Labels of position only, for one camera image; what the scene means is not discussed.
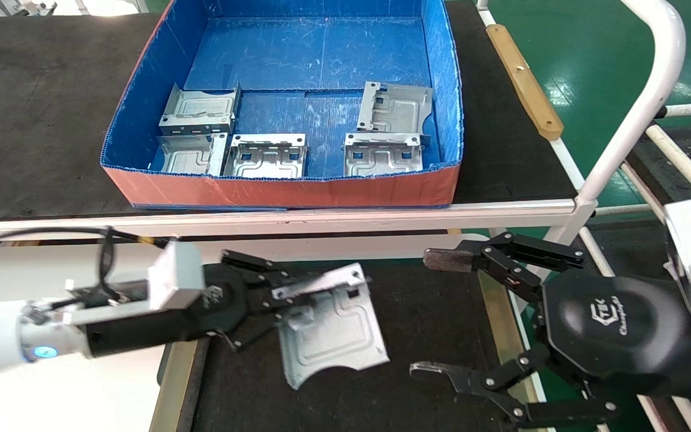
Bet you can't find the silver stamped metal bracket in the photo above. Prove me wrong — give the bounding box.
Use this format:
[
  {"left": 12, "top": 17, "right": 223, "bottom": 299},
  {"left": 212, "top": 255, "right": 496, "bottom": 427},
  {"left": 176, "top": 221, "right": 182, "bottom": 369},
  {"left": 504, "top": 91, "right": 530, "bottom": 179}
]
[
  {"left": 223, "top": 133, "right": 309, "bottom": 179},
  {"left": 356, "top": 81, "right": 434, "bottom": 134},
  {"left": 343, "top": 132, "right": 424, "bottom": 178},
  {"left": 158, "top": 83, "right": 242, "bottom": 136},
  {"left": 152, "top": 132, "right": 229, "bottom": 177},
  {"left": 272, "top": 262, "right": 390, "bottom": 391}
]

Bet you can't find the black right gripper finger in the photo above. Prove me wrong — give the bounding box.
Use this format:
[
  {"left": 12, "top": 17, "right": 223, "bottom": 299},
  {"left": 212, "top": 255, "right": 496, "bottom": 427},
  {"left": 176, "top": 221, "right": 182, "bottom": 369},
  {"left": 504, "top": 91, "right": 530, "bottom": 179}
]
[
  {"left": 410, "top": 345, "right": 619, "bottom": 430},
  {"left": 423, "top": 231, "right": 586, "bottom": 301}
]

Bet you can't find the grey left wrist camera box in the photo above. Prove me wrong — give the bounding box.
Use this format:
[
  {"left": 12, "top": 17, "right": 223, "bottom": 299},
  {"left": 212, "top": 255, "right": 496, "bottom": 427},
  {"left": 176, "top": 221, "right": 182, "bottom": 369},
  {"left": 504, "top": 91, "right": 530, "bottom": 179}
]
[{"left": 67, "top": 240, "right": 205, "bottom": 328}]

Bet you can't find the yellow metal edge strip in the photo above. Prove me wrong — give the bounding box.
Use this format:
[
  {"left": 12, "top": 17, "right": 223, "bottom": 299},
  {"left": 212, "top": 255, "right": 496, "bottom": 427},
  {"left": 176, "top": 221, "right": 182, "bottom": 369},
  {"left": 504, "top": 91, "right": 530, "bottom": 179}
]
[
  {"left": 149, "top": 339, "right": 202, "bottom": 432},
  {"left": 477, "top": 273, "right": 547, "bottom": 432}
]

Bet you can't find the black cart mat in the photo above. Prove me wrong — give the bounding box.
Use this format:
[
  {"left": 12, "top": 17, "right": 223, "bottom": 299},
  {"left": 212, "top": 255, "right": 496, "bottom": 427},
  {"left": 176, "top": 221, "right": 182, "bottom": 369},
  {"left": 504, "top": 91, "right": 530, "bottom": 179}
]
[{"left": 624, "top": 123, "right": 691, "bottom": 205}]

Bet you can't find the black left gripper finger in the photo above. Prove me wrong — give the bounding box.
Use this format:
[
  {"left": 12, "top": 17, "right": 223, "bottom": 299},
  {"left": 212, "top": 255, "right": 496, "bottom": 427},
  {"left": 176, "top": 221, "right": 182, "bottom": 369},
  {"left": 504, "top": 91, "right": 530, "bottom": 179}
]
[
  {"left": 214, "top": 313, "right": 286, "bottom": 353},
  {"left": 220, "top": 249, "right": 322, "bottom": 307}
]

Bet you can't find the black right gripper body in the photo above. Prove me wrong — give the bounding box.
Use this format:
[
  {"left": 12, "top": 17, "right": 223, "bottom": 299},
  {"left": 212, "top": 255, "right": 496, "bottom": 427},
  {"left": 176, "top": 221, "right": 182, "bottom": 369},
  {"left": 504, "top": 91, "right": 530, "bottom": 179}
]
[{"left": 537, "top": 270, "right": 691, "bottom": 401}]

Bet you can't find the grey white machine part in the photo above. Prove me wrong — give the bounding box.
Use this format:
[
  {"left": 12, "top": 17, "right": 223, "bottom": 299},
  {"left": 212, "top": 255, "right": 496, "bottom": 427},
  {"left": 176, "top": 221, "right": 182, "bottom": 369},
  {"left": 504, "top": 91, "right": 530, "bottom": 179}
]
[{"left": 4, "top": 0, "right": 58, "bottom": 17}]

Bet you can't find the blue corrugated plastic box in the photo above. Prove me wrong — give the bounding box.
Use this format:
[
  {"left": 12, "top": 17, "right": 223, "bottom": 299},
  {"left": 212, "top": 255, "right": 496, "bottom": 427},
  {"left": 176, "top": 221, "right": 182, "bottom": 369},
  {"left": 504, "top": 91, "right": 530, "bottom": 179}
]
[{"left": 100, "top": 0, "right": 464, "bottom": 211}]

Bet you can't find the long tan wooden strip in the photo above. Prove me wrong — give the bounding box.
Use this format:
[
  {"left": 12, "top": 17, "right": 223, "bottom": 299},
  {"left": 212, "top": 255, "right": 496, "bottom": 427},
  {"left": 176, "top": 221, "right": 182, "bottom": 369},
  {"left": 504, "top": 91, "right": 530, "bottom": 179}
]
[{"left": 485, "top": 24, "right": 564, "bottom": 142}]

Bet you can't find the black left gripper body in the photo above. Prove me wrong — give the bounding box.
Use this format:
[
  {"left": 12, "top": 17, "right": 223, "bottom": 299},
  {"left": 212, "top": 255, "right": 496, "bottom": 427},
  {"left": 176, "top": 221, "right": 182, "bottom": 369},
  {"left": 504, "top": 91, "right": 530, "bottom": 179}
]
[{"left": 85, "top": 264, "right": 250, "bottom": 359}]

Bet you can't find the large black table mat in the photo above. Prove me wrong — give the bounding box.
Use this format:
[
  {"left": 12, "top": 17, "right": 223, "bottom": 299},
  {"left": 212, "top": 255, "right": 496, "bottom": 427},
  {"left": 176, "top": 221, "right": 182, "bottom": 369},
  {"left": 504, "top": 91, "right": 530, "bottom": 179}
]
[{"left": 0, "top": 0, "right": 579, "bottom": 221}]

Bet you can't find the black work mat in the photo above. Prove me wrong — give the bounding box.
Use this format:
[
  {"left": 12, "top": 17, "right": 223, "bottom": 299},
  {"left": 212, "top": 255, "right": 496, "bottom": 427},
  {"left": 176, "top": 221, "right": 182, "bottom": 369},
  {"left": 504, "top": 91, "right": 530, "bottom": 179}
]
[{"left": 193, "top": 261, "right": 538, "bottom": 432}]

